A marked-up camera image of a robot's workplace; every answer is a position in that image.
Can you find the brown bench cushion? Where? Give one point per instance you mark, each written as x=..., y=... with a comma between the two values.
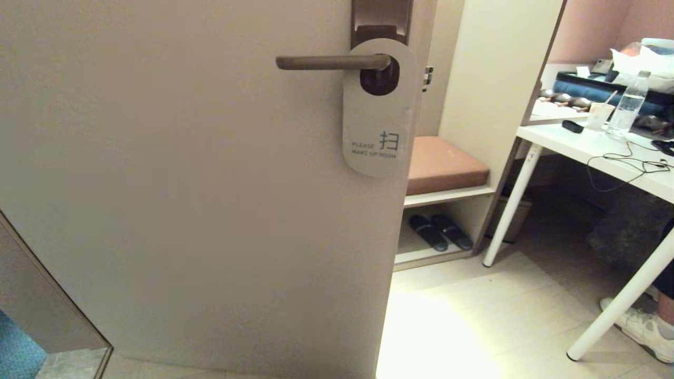
x=447, y=166

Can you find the clear plastic water bottle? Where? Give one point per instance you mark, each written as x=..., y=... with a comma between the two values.
x=630, y=108

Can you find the small black device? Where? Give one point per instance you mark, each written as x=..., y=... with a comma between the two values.
x=664, y=146

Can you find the white sneaker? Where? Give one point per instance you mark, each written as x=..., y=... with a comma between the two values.
x=634, y=326

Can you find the small white tag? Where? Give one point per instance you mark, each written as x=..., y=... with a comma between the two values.
x=583, y=71

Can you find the dark blue long case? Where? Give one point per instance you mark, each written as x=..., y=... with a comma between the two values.
x=584, y=87

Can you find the brown waste bin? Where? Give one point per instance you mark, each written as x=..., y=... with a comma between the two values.
x=518, y=216

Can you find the white paper cup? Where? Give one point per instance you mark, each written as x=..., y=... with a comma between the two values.
x=601, y=116

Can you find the brown rounded object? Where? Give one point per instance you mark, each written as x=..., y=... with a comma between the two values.
x=579, y=101
x=550, y=95

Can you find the dark grey slipper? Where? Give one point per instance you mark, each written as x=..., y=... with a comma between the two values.
x=429, y=232
x=455, y=231

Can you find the white table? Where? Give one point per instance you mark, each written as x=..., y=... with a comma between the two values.
x=563, y=142

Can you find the grey plastic bag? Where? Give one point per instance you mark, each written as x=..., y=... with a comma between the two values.
x=621, y=231

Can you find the white flat board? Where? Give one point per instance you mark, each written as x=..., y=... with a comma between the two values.
x=553, y=110

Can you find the small black oblong object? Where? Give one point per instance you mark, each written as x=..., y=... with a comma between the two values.
x=573, y=126

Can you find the person in black trousers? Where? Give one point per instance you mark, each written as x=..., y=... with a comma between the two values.
x=667, y=273

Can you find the beige open shoe cabinet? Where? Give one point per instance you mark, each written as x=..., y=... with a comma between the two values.
x=489, y=79

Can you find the beige room door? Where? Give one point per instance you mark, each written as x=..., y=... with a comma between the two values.
x=158, y=210

